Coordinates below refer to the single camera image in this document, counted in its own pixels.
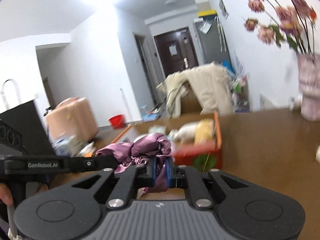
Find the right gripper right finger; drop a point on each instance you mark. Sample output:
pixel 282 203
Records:
pixel 190 180

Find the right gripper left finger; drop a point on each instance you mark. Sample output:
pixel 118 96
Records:
pixel 127 183

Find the white and yellow plush toy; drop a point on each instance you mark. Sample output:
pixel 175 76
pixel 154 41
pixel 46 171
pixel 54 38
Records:
pixel 197 132

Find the person's left hand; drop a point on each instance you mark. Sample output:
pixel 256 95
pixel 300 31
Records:
pixel 5 195

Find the red cardboard fruit box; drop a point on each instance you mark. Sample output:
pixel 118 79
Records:
pixel 203 157

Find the blue and white tissue pack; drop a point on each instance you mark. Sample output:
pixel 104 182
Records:
pixel 73 147

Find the black paper shopping bag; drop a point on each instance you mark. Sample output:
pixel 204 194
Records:
pixel 22 129

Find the red plastic bucket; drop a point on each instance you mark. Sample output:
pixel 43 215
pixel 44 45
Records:
pixel 117 122

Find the brown wooden chair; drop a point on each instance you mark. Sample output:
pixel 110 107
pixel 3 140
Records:
pixel 190 103

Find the pink hard-shell suitcase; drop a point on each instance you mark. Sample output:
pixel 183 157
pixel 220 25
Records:
pixel 72 116

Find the beige coat on chair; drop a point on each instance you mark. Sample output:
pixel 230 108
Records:
pixel 209 83

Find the dark brown entrance door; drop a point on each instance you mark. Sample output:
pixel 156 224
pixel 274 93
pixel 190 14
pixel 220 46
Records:
pixel 176 51

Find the grey refrigerator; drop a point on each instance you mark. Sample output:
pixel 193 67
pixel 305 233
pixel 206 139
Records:
pixel 212 41

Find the yellow box on refrigerator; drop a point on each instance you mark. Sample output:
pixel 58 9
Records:
pixel 206 13

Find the pink textured ceramic vase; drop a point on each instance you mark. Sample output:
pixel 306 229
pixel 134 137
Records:
pixel 308 77

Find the dried pink rose bouquet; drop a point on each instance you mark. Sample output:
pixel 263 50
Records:
pixel 293 25

